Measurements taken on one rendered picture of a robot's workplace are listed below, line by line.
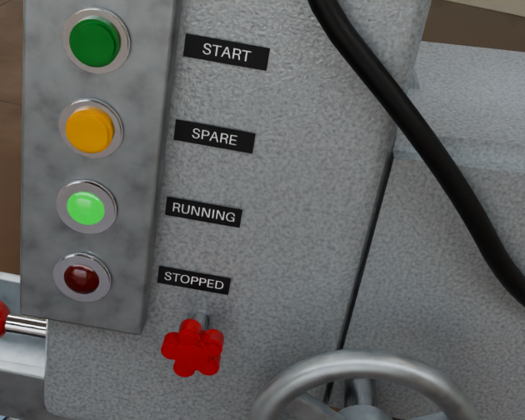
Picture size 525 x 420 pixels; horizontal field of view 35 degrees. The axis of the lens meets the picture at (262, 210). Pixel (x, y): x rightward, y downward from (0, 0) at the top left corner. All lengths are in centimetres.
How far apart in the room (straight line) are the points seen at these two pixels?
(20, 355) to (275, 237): 33
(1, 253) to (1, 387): 215
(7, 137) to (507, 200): 314
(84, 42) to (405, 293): 25
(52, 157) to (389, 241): 21
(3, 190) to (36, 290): 264
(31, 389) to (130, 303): 18
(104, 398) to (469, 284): 26
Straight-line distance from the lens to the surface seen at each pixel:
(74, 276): 52
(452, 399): 52
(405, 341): 57
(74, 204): 49
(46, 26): 46
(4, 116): 373
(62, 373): 60
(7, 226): 298
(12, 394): 70
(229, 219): 50
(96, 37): 44
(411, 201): 51
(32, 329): 63
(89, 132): 47
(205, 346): 51
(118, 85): 46
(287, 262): 52
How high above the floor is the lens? 162
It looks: 30 degrees down
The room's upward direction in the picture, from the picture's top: 10 degrees clockwise
